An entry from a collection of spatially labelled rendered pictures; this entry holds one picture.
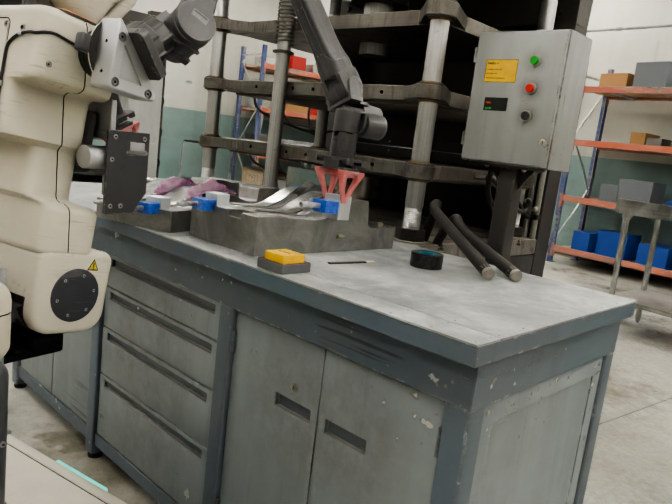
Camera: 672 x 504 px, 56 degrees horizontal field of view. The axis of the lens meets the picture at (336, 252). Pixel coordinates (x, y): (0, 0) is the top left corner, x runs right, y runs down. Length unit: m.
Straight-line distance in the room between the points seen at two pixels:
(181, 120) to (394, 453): 8.42
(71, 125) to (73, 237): 0.21
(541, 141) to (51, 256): 1.36
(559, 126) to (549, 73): 0.16
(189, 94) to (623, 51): 5.71
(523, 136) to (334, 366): 1.03
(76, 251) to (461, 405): 0.76
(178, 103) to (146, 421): 7.73
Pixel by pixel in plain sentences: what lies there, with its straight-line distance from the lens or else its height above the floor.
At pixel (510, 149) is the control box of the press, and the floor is 1.12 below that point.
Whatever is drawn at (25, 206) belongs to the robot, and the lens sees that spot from 1.29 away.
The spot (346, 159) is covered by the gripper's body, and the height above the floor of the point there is 1.04.
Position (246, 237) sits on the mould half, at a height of 0.84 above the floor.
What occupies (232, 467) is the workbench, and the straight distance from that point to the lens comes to 1.58.
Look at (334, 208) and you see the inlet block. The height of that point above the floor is 0.93.
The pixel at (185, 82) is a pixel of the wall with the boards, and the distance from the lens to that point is 9.40.
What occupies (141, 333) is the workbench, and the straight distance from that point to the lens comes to 1.85.
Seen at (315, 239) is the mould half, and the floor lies 0.83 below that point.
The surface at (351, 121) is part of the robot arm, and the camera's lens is 1.39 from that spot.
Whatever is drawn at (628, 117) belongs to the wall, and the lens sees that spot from 8.39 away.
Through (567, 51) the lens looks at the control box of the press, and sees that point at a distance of 1.99.
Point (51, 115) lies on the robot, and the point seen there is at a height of 1.06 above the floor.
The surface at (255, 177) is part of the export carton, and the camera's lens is 7.80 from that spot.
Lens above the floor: 1.07
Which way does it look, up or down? 10 degrees down
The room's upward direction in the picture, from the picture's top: 7 degrees clockwise
